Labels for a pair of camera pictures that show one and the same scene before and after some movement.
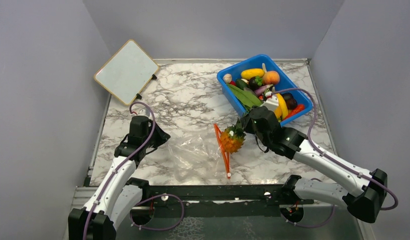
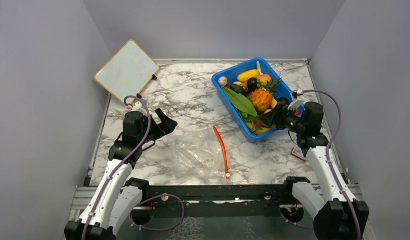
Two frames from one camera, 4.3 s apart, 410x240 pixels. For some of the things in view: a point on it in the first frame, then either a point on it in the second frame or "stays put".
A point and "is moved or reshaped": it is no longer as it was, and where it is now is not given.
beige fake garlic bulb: x=227 y=78 is moved or reshaped
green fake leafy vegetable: x=246 y=99 is moved or reshaped
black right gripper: x=246 y=121 to x=276 y=115
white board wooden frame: x=127 y=72 stays put
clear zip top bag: x=198 y=156 stays put
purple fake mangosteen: x=254 y=82 stays put
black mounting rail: x=221 y=201 stays put
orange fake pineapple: x=232 y=138 to x=261 y=100
